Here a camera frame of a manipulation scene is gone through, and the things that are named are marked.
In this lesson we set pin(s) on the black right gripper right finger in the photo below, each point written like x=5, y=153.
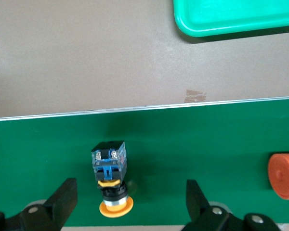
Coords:
x=197, y=204

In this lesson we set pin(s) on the green conveyor belt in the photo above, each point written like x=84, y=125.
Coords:
x=183, y=144

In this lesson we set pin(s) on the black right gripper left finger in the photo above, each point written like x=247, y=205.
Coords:
x=60, y=207

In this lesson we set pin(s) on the yellow mushroom push button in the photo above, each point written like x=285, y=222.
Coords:
x=109, y=163

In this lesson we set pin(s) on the green plastic tray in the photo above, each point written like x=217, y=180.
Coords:
x=231, y=14

